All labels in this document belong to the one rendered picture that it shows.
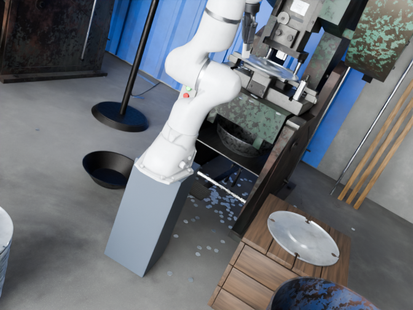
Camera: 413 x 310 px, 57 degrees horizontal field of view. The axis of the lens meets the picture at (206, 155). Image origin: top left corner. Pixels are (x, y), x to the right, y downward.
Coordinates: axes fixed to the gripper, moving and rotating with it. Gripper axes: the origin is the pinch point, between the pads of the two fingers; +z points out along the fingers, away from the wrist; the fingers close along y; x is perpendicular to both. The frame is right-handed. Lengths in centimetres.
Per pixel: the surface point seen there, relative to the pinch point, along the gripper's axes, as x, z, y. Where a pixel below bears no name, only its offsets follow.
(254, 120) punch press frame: 2.0, 28.3, 13.3
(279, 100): 14.6, 20.9, 10.5
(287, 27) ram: 19.1, -9.0, -0.6
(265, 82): 8.7, 13.2, 6.1
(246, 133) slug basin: 14, 55, -20
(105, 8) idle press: -49, 14, -151
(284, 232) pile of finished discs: -6, 48, 65
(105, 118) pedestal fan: -61, 63, -69
